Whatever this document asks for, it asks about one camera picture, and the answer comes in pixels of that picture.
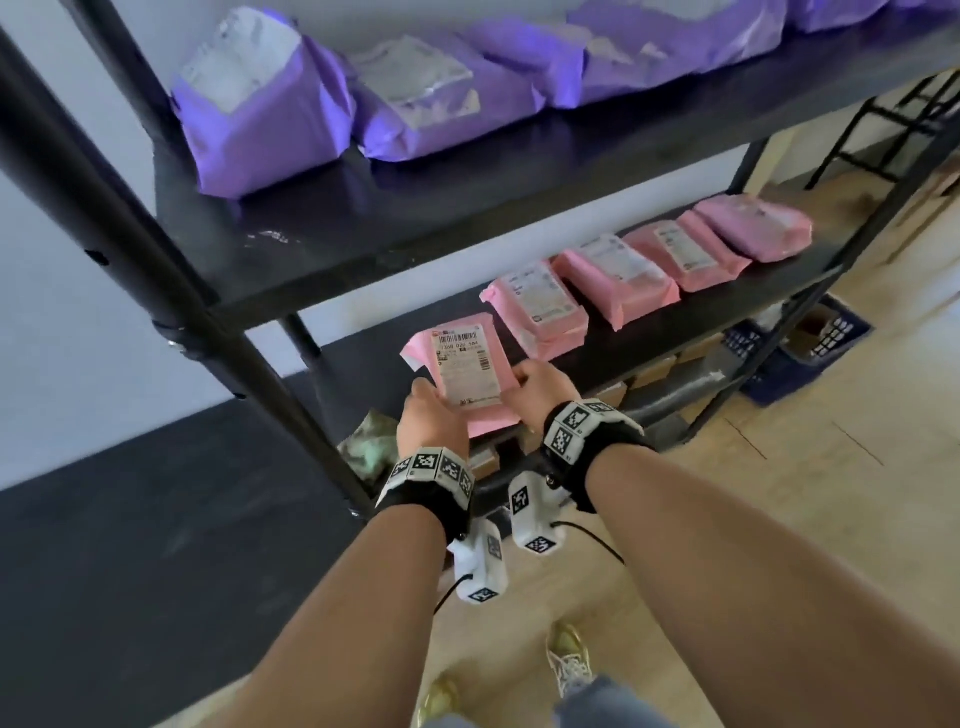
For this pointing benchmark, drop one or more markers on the black marker wristband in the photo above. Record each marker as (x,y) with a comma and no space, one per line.
(424,495)
(607,446)

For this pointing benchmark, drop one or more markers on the white marker cube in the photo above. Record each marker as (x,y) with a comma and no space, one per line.
(532,514)

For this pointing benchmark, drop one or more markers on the dark metal shelf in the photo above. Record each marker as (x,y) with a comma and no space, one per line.
(450,195)

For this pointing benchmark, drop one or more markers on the person's blue jeans leg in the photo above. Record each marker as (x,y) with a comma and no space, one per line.
(450,721)
(607,705)

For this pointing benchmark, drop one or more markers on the open brown cardboard box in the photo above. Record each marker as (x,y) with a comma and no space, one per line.
(810,330)

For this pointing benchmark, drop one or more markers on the person's right forearm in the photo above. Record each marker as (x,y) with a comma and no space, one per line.
(765,600)

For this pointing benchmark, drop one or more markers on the black low table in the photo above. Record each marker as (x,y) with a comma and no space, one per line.
(150,570)

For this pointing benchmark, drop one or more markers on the blue plastic crate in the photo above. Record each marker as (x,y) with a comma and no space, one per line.
(780,375)

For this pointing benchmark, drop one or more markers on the wooden desk with black legs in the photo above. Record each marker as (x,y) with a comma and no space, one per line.
(885,127)

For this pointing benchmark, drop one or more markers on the person's right hand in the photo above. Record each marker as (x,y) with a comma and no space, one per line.
(544,390)

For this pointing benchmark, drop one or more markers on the person's left hand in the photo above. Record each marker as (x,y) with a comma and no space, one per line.
(431,427)

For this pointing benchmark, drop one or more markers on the person's yellow-green shoe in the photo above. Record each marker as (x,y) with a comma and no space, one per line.
(436,701)
(570,660)

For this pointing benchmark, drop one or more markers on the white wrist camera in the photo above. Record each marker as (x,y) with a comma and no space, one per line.
(480,562)

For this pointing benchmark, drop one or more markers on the person's left forearm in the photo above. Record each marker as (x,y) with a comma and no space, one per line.
(337,637)

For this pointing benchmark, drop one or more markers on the green and pink cleaning cloth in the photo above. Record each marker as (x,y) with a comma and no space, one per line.
(371,450)

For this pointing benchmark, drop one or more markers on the group of brown cardboard boxes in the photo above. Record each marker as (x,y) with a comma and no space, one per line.
(652,371)

